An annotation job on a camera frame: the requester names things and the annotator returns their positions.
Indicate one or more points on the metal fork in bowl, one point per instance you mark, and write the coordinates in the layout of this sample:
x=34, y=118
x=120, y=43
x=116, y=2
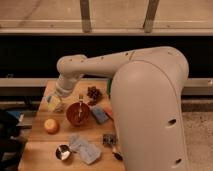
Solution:
x=80, y=106

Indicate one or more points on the grey blue cloth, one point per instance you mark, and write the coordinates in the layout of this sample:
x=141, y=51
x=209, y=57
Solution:
x=87, y=151

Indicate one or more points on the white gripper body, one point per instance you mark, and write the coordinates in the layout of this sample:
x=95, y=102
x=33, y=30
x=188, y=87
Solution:
x=65, y=85

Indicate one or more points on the blue sponge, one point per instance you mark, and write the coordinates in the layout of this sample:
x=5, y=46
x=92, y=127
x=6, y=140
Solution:
x=99, y=114

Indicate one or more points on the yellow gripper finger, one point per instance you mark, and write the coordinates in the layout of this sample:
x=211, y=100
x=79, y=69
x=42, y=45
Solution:
x=54, y=102

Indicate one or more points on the orange bowl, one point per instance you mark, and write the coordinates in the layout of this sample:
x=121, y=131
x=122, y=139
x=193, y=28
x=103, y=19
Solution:
x=78, y=113

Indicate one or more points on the white cup blue inside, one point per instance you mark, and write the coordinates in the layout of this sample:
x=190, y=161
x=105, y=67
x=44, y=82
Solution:
x=50, y=100

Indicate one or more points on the green plastic tray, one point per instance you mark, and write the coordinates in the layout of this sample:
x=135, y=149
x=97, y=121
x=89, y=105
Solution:
x=109, y=82

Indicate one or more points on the wooden table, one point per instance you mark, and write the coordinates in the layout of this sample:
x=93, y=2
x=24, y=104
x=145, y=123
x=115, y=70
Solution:
x=39, y=152

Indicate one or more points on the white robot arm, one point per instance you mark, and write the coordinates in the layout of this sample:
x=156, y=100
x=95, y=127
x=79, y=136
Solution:
x=146, y=102

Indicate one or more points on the brown pine cone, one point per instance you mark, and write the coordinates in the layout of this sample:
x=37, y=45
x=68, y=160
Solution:
x=94, y=94

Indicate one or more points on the black handled brush tool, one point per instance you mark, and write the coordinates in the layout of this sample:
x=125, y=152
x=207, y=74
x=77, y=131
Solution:
x=110, y=140

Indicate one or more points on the yellow red apple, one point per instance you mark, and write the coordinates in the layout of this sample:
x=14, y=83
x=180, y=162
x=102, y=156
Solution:
x=51, y=126

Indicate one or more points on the small metal cup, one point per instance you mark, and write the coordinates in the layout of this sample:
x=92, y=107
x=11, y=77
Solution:
x=62, y=152

